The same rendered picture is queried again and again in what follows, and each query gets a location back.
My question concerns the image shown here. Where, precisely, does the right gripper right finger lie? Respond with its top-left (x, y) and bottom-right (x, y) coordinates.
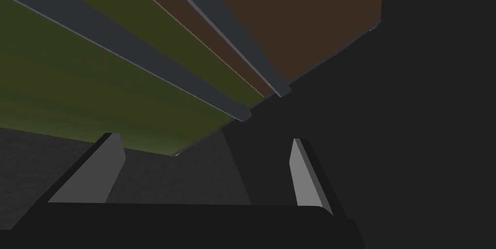
top-left (289, 138), bottom-right (348, 219)

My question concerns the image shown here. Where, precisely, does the brown cupboard door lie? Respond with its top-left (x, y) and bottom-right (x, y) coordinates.
top-left (118, 0), bottom-right (385, 99)

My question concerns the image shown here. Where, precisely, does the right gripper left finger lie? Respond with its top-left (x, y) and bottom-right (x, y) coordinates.
top-left (35, 132), bottom-right (126, 205)

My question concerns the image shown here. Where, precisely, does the grey bar handle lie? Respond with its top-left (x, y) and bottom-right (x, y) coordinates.
top-left (0, 0), bottom-right (253, 123)
top-left (157, 0), bottom-right (293, 98)

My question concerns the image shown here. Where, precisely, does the green cupboard door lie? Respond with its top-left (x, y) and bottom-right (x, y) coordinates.
top-left (0, 0), bottom-right (266, 156)

